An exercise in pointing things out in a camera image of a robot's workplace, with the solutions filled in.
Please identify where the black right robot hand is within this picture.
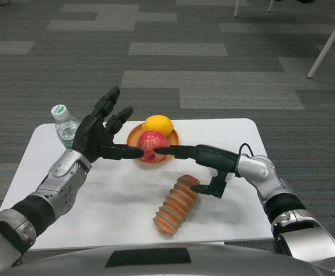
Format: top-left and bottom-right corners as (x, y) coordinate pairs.
(154, 144), (240, 200)

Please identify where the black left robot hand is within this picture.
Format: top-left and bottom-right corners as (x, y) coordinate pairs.
(71, 85), (144, 163)

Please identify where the ridged brown bread loaf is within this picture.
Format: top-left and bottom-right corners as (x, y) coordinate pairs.
(152, 174), (200, 237)

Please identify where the clear plastic water bottle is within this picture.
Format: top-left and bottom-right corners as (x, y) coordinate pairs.
(50, 104), (81, 150)

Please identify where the orange round plate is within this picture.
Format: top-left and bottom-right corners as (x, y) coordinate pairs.
(125, 123), (182, 164)

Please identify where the red apple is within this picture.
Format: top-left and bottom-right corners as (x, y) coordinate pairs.
(136, 129), (169, 163)

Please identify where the yellow lemon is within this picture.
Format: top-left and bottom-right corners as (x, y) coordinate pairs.
(141, 114), (175, 137)

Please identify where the silver robot chest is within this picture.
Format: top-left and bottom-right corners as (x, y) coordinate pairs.
(0, 242), (335, 276)

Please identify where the white desk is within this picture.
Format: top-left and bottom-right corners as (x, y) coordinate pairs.
(233, 0), (335, 79)

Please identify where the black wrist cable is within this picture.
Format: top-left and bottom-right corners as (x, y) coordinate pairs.
(238, 143), (255, 158)

